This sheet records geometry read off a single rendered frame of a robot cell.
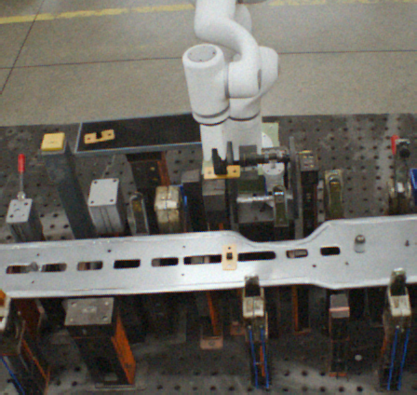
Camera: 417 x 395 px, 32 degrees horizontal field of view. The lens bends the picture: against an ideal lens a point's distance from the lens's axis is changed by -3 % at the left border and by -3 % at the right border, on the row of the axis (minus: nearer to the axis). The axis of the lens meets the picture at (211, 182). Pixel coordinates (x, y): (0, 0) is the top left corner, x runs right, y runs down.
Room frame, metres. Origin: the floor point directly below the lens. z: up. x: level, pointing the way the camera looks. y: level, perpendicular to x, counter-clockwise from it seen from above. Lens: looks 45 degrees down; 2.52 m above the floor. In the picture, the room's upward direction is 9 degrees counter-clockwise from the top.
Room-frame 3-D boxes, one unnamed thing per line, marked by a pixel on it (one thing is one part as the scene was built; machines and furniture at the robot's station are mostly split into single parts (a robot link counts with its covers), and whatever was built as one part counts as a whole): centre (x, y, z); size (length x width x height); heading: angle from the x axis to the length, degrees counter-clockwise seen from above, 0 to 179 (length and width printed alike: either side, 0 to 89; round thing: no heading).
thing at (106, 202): (1.44, 0.29, 0.90); 0.13 x 0.10 x 0.41; 173
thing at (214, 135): (1.26, -0.03, 1.42); 0.10 x 0.07 x 0.11; 170
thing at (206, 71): (1.26, -0.03, 1.56); 0.09 x 0.08 x 0.13; 76
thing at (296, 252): (1.22, -0.19, 0.84); 0.12 x 0.05 x 0.29; 173
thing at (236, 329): (1.25, -0.02, 0.84); 0.13 x 0.05 x 0.29; 173
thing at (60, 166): (1.63, 0.43, 0.92); 0.08 x 0.08 x 0.44; 83
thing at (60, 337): (1.30, 0.51, 0.84); 0.11 x 0.06 x 0.29; 173
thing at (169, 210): (1.41, 0.12, 0.89); 0.13 x 0.11 x 0.38; 173
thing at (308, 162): (1.42, -0.27, 0.91); 0.07 x 0.05 x 0.42; 173
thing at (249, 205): (1.43, -0.14, 0.94); 0.18 x 0.13 x 0.49; 83
